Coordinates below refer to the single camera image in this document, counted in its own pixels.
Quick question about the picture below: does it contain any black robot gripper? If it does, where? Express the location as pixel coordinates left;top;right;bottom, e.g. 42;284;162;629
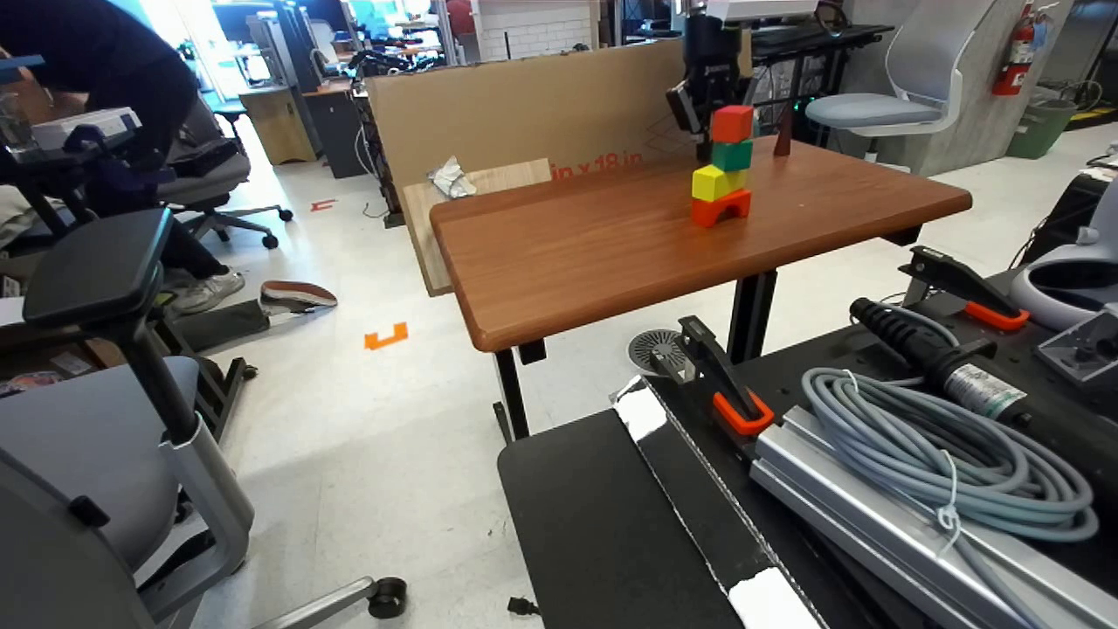
666;66;749;161

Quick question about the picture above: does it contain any short dark brown cone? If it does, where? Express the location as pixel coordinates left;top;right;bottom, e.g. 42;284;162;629
772;112;794;158

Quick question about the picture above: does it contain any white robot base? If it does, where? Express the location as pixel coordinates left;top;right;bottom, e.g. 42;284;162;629
1009;167;1118;328

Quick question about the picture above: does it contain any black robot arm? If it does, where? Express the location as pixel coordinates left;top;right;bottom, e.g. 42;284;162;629
666;7;750;161

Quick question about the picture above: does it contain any red top cube block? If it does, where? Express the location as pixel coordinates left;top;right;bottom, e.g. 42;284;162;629
710;104;755;143

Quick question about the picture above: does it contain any green cube block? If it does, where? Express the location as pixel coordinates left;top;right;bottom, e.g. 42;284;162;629
710;140;755;172

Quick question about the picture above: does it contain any yellow cube block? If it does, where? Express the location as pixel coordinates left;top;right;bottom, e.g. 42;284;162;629
693;163;734;203

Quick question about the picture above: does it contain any large cardboard sheet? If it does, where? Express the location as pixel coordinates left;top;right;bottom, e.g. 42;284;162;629
363;40;717;226

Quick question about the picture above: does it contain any orange arch block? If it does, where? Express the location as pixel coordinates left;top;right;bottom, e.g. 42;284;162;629
693;190;750;226

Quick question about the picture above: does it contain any white office chair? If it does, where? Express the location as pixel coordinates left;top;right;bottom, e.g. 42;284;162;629
806;0;991;150

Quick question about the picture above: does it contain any brown wooden table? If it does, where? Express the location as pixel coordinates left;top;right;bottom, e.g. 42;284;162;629
430;136;970;440

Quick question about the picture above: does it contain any black orange clamp left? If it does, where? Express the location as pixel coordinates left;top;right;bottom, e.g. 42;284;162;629
629;315;777;443

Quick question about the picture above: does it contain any black orange clamp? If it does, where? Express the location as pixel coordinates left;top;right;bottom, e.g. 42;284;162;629
629;315;777;443
903;245;1032;331

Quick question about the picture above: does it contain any black orange clamp right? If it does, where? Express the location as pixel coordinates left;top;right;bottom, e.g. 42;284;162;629
903;245;1032;331

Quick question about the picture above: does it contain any red fire extinguisher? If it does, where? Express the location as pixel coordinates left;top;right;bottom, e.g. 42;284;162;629
991;0;1038;98

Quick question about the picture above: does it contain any black foreground table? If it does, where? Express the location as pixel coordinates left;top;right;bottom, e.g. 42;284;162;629
496;328;1115;629

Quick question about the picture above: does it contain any shoe on floor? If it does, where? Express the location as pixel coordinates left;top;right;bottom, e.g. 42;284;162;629
262;280;339;315

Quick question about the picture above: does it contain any black grey background chair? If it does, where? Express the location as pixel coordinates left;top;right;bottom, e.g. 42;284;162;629
157;98;281;249

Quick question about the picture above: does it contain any person in dark clothes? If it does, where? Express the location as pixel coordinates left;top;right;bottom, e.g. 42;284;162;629
0;0;248;317

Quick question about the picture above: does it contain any grey office chair foreground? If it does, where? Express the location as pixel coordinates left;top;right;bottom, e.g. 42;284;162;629
0;207;409;629

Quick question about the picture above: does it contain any black cable connector plug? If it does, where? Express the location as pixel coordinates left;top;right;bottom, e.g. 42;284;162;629
849;297;1026;422

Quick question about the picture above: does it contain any coiled grey cable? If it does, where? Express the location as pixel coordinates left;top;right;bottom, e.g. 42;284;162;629
798;363;1102;549

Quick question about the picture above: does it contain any silver aluminium rail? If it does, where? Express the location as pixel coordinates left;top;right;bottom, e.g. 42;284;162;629
750;410;1118;629

